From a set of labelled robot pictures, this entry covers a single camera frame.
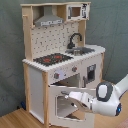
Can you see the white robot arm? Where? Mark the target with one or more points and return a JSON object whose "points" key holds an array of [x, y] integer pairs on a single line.
{"points": [[107, 99]]}

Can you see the white oven door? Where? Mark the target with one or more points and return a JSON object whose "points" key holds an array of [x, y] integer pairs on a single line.
{"points": [[60, 108]]}

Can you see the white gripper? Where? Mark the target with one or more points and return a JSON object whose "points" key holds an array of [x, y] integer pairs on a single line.
{"points": [[82, 100]]}

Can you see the grey toy sink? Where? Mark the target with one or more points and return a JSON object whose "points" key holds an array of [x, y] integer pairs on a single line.
{"points": [[79, 51]]}

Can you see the white cupboard door with dispenser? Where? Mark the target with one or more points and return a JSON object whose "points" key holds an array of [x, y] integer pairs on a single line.
{"points": [[91, 70]]}

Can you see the black toy stovetop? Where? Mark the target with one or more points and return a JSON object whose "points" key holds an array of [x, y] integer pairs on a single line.
{"points": [[52, 59]]}

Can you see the grey range hood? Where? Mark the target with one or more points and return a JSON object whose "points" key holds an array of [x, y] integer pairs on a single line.
{"points": [[48, 18]]}

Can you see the white toy microwave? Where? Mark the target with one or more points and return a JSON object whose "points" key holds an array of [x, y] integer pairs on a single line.
{"points": [[78, 11]]}

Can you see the wooden toy kitchen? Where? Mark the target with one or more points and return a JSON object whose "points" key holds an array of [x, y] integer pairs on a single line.
{"points": [[46, 40]]}

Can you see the red oven knob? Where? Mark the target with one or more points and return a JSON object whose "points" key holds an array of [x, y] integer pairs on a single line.
{"points": [[56, 76], [74, 69]]}

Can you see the black toy faucet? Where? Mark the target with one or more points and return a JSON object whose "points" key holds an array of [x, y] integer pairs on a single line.
{"points": [[71, 43]]}

